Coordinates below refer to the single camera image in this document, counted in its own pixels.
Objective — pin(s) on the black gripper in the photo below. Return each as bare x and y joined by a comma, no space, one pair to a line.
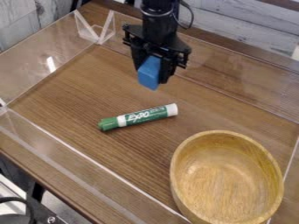
154,38

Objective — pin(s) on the blue rectangular block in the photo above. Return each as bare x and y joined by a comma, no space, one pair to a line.
149,73

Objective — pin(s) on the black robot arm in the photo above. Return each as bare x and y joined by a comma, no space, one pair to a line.
163,5

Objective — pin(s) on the brown wooden bowl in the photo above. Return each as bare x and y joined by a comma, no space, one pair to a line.
226,179

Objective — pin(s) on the green Expo marker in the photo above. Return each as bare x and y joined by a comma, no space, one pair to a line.
138,117

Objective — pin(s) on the clear acrylic enclosure wall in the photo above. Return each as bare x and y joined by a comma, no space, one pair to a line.
70,76

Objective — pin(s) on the black metal table frame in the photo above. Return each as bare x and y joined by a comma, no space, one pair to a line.
43,214

